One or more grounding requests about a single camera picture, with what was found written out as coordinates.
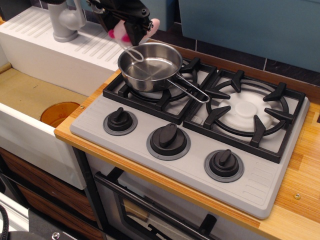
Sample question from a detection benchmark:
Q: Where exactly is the black right stove knob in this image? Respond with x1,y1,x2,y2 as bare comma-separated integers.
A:
204,149,245,183

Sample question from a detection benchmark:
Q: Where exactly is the black oven door handle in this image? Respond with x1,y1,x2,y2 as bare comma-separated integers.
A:
94,167,217,240

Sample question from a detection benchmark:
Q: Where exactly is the grey toy faucet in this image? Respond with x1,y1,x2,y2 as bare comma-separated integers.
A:
47,0,86,43

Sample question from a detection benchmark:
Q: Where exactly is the stainless steel pan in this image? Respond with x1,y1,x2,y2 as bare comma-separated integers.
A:
117,42,210,104

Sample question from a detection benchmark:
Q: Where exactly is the white toy sink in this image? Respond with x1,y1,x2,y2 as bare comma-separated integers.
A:
0,6,123,190

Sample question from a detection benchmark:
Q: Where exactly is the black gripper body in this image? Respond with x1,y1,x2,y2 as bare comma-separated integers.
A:
86,0,150,21

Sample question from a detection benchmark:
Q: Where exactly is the black middle stove knob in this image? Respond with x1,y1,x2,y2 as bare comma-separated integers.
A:
146,123,191,161

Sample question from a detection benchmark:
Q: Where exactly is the black left stove knob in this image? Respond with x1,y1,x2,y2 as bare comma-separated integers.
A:
102,107,138,136

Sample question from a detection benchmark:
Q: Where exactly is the black burner grate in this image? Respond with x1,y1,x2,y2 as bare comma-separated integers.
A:
103,57,217,124
183,69,308,163

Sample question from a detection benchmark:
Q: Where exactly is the pink stuffed pig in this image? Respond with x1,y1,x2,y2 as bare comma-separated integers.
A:
107,17,161,63

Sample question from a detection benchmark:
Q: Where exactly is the orange plastic plate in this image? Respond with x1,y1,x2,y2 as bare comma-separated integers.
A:
40,101,80,128

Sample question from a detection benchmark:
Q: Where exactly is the black braided cable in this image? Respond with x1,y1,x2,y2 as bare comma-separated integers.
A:
0,204,10,240

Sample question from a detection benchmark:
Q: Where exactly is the black left burner grate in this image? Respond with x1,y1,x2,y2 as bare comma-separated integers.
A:
103,57,217,124

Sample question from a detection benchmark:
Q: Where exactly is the wooden drawer front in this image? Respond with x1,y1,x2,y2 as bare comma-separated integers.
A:
0,149,106,240

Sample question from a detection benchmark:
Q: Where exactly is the toy oven door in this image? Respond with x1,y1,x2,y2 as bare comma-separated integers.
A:
95,171,263,240

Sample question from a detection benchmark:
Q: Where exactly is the black stove knob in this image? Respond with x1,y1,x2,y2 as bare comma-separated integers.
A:
204,149,245,183
146,123,191,161
102,107,138,136

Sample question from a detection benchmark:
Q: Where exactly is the black right burner grate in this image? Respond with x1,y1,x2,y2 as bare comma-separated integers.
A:
183,69,308,163

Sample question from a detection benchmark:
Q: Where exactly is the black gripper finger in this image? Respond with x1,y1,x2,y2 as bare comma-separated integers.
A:
124,18,153,46
96,9,125,32

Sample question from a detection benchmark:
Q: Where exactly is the grey toy stove top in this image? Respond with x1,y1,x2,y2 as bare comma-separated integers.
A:
69,46,311,220

